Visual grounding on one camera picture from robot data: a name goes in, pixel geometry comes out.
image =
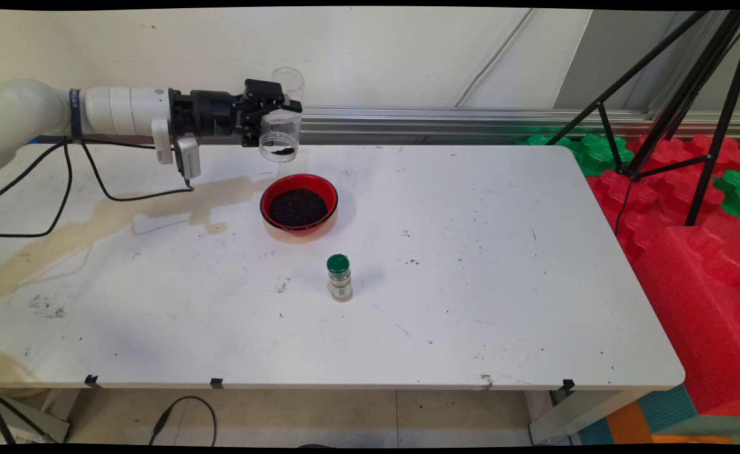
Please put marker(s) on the teal and orange foam mat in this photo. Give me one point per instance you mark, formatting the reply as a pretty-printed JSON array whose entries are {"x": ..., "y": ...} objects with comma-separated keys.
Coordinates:
[{"x": 635, "y": 422}]

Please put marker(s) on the small green foam piece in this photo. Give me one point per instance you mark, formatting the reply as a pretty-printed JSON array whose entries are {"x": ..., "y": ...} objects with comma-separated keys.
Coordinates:
[{"x": 737, "y": 192}]

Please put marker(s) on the green lid spice jar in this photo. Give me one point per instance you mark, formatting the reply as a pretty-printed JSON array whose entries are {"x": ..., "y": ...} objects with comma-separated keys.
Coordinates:
[{"x": 340, "y": 280}]

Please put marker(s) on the big red foam block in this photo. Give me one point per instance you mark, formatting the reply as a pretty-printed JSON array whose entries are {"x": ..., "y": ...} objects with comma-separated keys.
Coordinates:
[{"x": 704, "y": 302}]

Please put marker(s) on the aluminium rail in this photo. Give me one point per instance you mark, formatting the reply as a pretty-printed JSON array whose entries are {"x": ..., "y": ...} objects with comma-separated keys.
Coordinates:
[{"x": 408, "y": 120}]

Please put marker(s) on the black grain pile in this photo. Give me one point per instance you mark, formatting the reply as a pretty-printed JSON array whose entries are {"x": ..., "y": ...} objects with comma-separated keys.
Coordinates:
[{"x": 299, "y": 208}]

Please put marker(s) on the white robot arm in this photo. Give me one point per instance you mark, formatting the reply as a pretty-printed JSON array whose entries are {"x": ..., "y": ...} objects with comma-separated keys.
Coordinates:
[{"x": 23, "y": 107}]

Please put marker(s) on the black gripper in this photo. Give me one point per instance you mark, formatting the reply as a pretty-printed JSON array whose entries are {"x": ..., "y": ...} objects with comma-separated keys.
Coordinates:
[{"x": 209, "y": 115}]

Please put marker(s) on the red bowl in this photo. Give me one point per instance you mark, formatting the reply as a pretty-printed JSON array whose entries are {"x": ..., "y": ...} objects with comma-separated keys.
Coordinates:
[{"x": 269, "y": 195}]

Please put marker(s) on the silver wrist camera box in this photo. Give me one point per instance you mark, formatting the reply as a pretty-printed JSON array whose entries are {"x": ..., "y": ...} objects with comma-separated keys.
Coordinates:
[{"x": 188, "y": 157}]

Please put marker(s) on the red foam puzzle mat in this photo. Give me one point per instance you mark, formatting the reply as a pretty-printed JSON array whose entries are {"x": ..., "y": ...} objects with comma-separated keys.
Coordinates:
[{"x": 650, "y": 202}]

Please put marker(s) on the clear plastic jar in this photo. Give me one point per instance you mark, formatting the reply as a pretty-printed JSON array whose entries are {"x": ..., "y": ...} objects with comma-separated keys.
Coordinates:
[{"x": 280, "y": 135}]

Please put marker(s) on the large green foam piece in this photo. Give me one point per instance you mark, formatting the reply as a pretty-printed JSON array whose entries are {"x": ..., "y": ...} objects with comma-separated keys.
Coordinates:
[{"x": 594, "y": 154}]

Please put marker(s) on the black tripod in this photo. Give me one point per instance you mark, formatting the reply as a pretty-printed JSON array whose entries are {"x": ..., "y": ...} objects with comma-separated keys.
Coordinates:
[{"x": 685, "y": 94}]

